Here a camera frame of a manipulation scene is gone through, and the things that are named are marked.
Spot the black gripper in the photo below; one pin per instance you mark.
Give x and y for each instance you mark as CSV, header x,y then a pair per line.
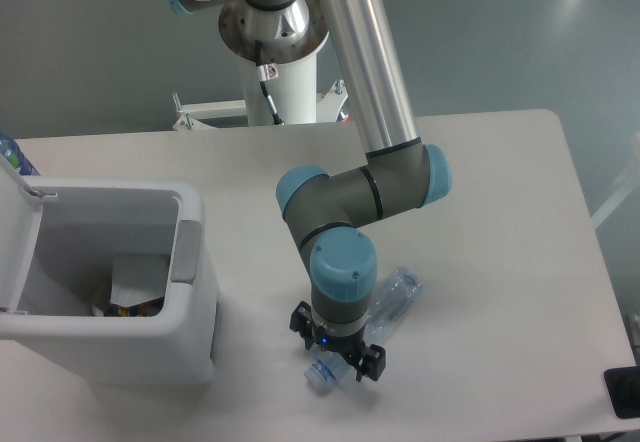
x,y
369,361

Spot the clear plastic water bottle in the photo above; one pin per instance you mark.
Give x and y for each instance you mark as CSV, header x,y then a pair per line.
x,y
390,302

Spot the white plastic wrapper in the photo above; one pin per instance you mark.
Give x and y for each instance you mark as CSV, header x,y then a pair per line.
x,y
137,279

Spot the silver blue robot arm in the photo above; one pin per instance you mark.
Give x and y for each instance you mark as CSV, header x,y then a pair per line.
x,y
326,213

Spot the colourful trash in can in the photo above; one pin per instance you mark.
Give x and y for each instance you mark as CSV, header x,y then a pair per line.
x,y
104,307

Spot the white trash can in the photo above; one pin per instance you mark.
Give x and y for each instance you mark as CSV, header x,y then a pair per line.
x,y
59,237

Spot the blue bottle behind can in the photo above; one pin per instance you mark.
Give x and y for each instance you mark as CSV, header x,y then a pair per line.
x,y
12,152

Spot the black device at table edge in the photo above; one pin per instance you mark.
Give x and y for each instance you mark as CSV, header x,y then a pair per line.
x,y
623,387

